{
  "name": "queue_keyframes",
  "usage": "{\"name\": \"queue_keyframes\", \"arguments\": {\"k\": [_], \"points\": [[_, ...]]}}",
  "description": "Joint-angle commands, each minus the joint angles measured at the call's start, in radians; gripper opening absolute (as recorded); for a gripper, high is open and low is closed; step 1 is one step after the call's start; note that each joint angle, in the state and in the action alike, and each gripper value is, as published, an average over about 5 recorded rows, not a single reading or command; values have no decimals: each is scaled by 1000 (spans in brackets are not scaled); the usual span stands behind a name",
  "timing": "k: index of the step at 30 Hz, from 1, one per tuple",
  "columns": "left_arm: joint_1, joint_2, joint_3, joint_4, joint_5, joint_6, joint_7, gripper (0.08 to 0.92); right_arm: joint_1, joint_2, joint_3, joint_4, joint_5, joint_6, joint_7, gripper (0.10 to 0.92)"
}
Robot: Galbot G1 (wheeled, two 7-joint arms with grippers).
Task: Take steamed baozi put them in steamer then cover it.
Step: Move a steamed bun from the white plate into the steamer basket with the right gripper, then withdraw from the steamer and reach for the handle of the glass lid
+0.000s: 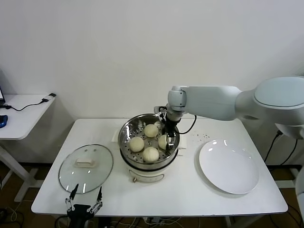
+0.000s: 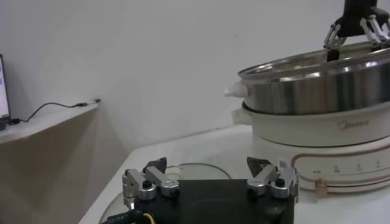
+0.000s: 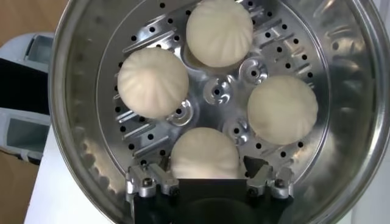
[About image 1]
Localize stainless steel steamer basket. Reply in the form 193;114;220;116
118;114;181;167

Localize dark laptop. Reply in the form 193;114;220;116
0;69;11;107

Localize white side table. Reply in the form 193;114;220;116
0;94;57;202

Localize white round plate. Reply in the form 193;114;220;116
199;139;260;195

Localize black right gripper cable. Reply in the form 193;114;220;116
177;115;198;135

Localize white steamed baozi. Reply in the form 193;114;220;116
142;146;160;164
158;134;170;150
129;137;145;152
144;123;159;138

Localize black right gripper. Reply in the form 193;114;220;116
162;117;179;148

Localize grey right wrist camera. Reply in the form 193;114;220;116
153;105;167;117

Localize scattered dark crumbs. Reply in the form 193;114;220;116
191;132;211;143

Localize glass lid with white handle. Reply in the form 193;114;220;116
58;143;114;194

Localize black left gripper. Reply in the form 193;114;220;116
65;183;104;228

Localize black power cable with brick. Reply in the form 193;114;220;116
264;129;299;167

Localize black cable with adapter plug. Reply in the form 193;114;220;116
0;93;57;112

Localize white power strip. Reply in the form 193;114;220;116
143;216;167;226

